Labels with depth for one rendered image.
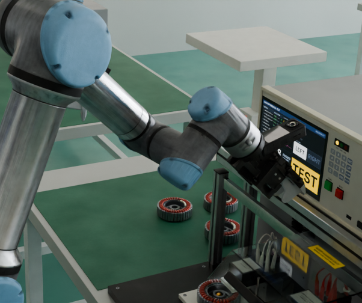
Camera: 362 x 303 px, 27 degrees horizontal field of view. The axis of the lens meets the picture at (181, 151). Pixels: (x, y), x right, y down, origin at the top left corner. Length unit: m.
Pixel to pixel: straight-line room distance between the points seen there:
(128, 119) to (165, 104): 1.94
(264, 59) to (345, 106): 0.76
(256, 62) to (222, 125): 1.08
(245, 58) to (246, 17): 4.73
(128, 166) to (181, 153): 1.36
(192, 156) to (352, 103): 0.54
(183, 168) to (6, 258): 0.38
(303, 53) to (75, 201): 0.91
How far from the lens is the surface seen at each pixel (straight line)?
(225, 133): 1.41
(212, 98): 1.39
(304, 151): 1.74
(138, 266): 2.14
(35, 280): 2.80
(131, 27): 6.63
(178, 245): 2.25
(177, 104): 3.35
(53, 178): 2.64
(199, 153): 1.39
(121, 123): 1.41
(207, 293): 1.93
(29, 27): 1.13
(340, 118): 1.70
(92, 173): 2.68
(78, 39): 1.10
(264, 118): 1.85
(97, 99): 1.36
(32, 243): 2.72
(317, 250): 1.66
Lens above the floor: 1.89
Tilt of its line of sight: 23 degrees down
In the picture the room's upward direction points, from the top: 3 degrees clockwise
